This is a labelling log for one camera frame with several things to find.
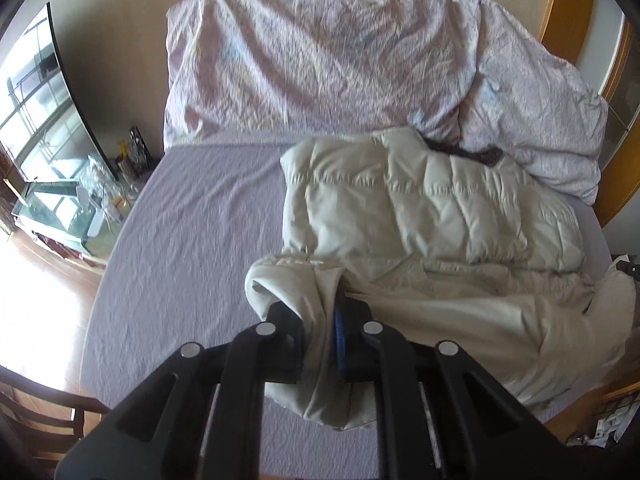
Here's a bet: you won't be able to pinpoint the beige quilted down jacket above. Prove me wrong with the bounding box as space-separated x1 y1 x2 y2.
245 128 636 430

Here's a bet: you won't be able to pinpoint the wooden chair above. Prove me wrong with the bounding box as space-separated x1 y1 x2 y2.
1 367 110 472

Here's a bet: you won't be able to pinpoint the lavender bed sheet mattress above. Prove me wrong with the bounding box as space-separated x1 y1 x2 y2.
81 144 614 479

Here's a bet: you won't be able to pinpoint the glass side table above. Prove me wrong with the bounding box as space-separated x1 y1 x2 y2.
12 180 128 263

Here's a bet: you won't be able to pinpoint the bottles on nightstand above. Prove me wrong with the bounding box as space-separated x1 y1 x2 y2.
115 126 156 181

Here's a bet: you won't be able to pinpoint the large window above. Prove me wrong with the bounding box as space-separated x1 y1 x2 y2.
1 3 116 182

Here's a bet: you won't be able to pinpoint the pink floral duvet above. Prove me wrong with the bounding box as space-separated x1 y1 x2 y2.
164 0 608 205

